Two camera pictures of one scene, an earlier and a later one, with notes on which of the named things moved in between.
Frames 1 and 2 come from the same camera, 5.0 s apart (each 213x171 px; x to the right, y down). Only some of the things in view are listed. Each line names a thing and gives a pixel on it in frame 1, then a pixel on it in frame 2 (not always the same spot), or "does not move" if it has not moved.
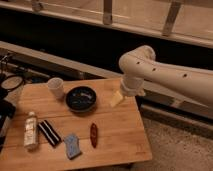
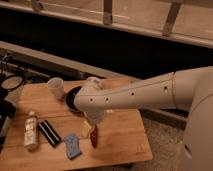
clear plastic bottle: (31, 132) does not move
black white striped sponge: (49, 132) does not move
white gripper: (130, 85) to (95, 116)
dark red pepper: (94, 135) does not move
